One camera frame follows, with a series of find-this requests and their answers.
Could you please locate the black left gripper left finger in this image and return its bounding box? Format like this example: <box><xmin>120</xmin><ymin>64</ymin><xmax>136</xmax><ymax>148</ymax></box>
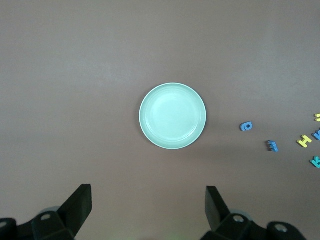
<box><xmin>0</xmin><ymin>184</ymin><xmax>93</xmax><ymax>240</ymax></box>

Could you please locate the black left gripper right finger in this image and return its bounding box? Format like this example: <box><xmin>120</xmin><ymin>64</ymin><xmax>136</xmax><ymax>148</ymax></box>
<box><xmin>201</xmin><ymin>186</ymin><xmax>305</xmax><ymax>240</ymax></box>

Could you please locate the blue foam lowercase m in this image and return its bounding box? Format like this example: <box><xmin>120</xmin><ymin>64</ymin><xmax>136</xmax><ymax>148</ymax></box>
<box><xmin>266</xmin><ymin>140</ymin><xmax>279</xmax><ymax>153</ymax></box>

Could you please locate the blue foam lowercase a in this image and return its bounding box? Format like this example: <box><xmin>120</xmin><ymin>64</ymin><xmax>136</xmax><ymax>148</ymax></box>
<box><xmin>239</xmin><ymin>121</ymin><xmax>254</xmax><ymax>132</ymax></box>

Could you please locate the green plate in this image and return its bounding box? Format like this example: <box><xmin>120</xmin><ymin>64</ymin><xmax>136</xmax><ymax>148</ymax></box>
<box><xmin>139</xmin><ymin>82</ymin><xmax>208</xmax><ymax>151</ymax></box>

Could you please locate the yellow foam uppercase H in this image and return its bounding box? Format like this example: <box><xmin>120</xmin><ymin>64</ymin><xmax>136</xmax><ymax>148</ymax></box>
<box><xmin>296</xmin><ymin>134</ymin><xmax>313</xmax><ymax>148</ymax></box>

